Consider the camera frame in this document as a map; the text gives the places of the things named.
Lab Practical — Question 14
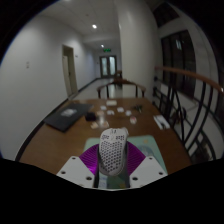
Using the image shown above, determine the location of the wood-topped black metal railing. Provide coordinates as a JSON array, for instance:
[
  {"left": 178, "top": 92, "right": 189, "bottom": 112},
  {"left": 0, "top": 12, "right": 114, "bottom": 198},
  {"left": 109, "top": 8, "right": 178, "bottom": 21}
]
[{"left": 152, "top": 65, "right": 224, "bottom": 164}]

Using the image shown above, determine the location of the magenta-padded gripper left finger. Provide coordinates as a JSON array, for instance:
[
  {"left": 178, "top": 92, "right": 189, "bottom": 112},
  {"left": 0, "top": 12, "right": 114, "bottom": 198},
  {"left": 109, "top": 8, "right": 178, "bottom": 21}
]
[{"left": 56, "top": 143, "right": 101, "bottom": 189}]

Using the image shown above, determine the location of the white perforated computer mouse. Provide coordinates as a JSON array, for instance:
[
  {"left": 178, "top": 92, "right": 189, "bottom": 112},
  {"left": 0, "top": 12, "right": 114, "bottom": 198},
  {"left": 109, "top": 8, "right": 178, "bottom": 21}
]
[{"left": 97, "top": 126, "right": 130, "bottom": 177}]

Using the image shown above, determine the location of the black closed laptop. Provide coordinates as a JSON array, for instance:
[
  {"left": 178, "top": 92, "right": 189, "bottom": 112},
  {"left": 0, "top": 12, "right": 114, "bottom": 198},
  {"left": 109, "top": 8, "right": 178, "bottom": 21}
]
[{"left": 43, "top": 102, "right": 94, "bottom": 133}]

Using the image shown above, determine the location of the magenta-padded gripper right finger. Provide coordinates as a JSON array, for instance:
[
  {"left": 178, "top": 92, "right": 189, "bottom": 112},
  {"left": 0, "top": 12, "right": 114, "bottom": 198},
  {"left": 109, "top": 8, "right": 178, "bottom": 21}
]
[{"left": 125, "top": 141, "right": 168, "bottom": 189}]

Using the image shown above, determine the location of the white side door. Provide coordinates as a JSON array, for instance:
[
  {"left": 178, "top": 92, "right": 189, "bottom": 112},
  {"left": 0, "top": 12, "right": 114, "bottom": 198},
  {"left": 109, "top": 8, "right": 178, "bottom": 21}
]
[{"left": 61, "top": 44, "right": 79, "bottom": 98}]

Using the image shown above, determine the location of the white rectangular card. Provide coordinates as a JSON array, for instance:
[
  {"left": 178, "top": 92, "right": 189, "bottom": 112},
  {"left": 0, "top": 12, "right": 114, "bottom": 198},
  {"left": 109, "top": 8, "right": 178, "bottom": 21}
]
[{"left": 105, "top": 99, "right": 118, "bottom": 107}]

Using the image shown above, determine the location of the dark framed window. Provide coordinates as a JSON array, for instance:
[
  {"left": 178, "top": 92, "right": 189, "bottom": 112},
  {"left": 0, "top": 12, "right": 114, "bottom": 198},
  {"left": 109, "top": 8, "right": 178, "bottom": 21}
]
[{"left": 160, "top": 29, "right": 198, "bottom": 99}]

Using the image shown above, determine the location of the small black box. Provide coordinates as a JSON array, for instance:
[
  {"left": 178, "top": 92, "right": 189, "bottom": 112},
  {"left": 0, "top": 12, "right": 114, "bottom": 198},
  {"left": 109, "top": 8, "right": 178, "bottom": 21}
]
[{"left": 84, "top": 112, "right": 97, "bottom": 122}]

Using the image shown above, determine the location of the glass double door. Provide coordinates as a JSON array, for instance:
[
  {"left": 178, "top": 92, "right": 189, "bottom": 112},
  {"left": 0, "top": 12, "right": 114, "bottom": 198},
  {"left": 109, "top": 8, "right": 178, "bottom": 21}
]
[{"left": 99, "top": 54, "right": 118, "bottom": 79}]

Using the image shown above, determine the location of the brown wooden armchair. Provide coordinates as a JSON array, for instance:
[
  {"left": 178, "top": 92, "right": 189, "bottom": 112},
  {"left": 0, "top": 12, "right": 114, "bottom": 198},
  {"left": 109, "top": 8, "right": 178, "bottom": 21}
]
[{"left": 96, "top": 78, "right": 147, "bottom": 100}]

